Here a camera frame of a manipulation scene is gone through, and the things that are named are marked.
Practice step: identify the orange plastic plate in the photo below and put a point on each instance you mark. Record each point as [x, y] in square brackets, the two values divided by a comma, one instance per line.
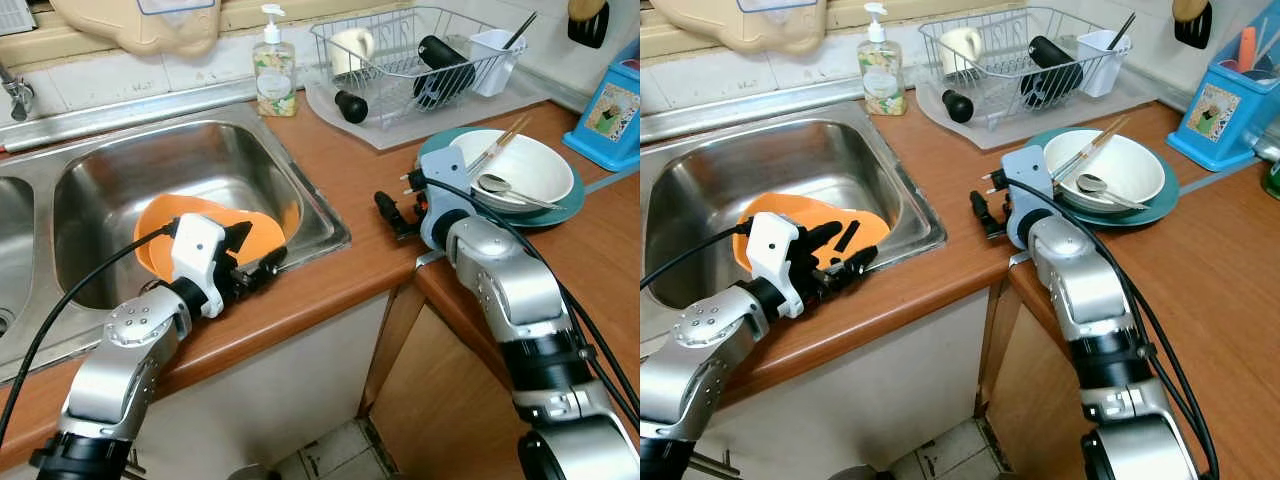
[870, 225]
[270, 225]

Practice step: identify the white utensil cup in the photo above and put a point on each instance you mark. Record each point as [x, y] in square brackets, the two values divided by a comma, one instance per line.
[1100, 60]
[495, 60]

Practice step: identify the wooden cabinet door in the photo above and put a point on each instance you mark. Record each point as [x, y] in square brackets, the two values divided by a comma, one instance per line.
[1030, 400]
[440, 400]

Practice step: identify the soap pump bottle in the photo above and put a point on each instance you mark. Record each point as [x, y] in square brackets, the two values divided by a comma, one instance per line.
[882, 80]
[275, 80]

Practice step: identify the metal faucet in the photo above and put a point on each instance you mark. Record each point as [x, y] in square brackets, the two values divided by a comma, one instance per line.
[18, 95]

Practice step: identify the black bottle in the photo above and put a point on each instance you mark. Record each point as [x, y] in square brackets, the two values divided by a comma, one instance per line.
[445, 65]
[1055, 65]

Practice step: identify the thin black utensil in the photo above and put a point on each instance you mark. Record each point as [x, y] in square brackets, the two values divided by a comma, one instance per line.
[1122, 30]
[520, 30]

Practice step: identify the dark green container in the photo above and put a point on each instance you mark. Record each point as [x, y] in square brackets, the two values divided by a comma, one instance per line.
[1272, 180]

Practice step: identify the teal plate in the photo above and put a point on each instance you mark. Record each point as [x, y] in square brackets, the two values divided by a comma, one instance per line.
[560, 200]
[1160, 195]

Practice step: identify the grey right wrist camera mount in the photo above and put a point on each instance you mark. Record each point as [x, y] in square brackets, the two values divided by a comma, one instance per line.
[445, 175]
[1025, 175]

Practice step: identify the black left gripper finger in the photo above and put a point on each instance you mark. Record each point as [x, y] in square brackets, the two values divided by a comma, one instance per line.
[268, 266]
[821, 242]
[858, 266]
[238, 242]

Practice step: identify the black and wooden utensil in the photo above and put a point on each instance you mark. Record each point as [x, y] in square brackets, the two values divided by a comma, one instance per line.
[1195, 28]
[590, 30]

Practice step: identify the blue plastic box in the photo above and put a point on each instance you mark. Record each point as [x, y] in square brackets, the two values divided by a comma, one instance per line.
[610, 110]
[1215, 115]

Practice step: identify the metal spoon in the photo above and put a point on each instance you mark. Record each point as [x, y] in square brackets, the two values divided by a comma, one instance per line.
[492, 183]
[1090, 183]

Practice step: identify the white bowl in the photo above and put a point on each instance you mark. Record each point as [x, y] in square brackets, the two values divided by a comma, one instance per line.
[535, 160]
[1130, 160]

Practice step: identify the white slatted tray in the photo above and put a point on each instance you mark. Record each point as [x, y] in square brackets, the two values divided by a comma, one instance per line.
[18, 15]

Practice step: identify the white cabinet door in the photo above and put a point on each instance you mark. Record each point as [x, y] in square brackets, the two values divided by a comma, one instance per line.
[270, 400]
[860, 400]

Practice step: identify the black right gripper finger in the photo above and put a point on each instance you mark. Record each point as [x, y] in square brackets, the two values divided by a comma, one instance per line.
[388, 204]
[987, 228]
[980, 204]
[395, 229]

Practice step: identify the stainless steel sink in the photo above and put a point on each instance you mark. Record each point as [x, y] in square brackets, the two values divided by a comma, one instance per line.
[800, 160]
[200, 160]

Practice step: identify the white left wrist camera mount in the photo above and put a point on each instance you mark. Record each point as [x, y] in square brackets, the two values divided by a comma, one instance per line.
[775, 250]
[197, 250]

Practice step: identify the cream mug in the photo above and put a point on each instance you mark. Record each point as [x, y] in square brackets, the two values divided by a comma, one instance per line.
[352, 48]
[960, 48]

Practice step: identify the small black round cap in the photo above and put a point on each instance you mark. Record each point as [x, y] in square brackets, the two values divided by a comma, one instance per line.
[958, 107]
[351, 107]

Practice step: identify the patterned chopstick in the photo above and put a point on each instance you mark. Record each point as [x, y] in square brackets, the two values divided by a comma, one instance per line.
[1084, 150]
[505, 143]
[1095, 146]
[492, 150]

